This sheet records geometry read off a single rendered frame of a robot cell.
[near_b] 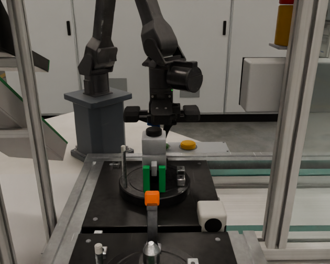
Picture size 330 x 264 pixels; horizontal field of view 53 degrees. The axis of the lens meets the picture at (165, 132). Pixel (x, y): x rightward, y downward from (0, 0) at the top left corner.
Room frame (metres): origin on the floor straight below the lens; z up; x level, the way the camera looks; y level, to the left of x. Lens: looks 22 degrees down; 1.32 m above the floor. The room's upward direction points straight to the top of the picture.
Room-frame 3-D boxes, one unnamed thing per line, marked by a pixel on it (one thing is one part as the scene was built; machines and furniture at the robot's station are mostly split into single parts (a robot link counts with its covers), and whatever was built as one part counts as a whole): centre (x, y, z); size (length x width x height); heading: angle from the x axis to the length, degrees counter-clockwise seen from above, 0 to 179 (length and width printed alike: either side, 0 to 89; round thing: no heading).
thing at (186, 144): (0.78, -0.06, 0.96); 0.04 x 0.04 x 0.02
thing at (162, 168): (0.52, 0.01, 1.01); 0.01 x 0.01 x 0.05; 1
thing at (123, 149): (0.53, 0.07, 1.03); 0.01 x 0.01 x 0.08
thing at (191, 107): (0.78, 0.01, 1.08); 0.19 x 0.06 x 0.08; 91
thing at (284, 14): (0.45, -0.17, 1.28); 0.05 x 0.05 x 0.05
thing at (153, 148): (0.55, 0.02, 1.06); 0.08 x 0.04 x 0.07; 1
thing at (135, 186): (0.56, 0.02, 0.98); 0.14 x 0.14 x 0.02
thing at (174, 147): (0.78, -0.06, 0.93); 0.21 x 0.07 x 0.06; 91
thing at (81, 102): (0.94, 0.20, 0.96); 0.15 x 0.15 x 0.20; 46
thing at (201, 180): (0.56, 0.02, 0.96); 0.24 x 0.24 x 0.02; 1
